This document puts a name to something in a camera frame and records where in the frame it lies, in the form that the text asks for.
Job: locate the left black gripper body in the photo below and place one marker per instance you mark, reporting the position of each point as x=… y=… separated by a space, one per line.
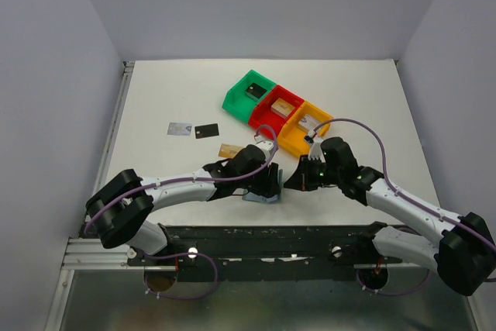
x=258 y=183

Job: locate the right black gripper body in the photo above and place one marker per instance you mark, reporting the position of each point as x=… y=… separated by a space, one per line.
x=330 y=176

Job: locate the tan gold credit card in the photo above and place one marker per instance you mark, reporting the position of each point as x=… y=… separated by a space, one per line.
x=229 y=150

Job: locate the black credit card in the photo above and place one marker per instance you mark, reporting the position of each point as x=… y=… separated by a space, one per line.
x=206 y=131

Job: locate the silver VIP credit card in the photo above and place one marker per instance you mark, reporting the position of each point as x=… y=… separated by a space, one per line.
x=179 y=129

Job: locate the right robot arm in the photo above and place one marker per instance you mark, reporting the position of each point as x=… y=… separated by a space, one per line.
x=459 y=248

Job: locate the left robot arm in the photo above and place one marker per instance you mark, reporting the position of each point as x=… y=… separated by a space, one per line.
x=118 y=212

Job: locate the blue card sleeve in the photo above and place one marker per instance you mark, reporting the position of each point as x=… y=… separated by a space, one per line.
x=263 y=196

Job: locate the white card in yellow bin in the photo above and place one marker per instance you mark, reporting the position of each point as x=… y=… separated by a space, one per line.
x=308 y=123

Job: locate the tan card in red bin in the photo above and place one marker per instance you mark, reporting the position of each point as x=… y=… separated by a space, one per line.
x=282 y=108

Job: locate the black card in green bin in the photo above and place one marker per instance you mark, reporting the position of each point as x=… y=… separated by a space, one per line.
x=255 y=91

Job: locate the red plastic bin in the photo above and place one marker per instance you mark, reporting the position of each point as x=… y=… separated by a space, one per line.
x=262 y=114

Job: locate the yellow plastic bin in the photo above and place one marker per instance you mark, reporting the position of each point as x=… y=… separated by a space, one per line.
x=291 y=136

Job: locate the green plastic bin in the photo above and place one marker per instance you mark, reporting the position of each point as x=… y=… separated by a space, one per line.
x=237 y=103

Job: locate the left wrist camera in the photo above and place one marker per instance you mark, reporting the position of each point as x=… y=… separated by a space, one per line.
x=265 y=145

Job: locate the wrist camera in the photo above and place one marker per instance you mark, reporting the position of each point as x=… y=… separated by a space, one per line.
x=314 y=141
x=265 y=145

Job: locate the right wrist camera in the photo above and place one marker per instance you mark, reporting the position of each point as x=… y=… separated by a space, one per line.
x=314 y=141

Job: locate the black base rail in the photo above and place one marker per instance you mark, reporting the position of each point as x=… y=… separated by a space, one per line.
x=264 y=253

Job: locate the aluminium side rail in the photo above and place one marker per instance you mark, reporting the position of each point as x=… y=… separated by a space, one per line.
x=84 y=253

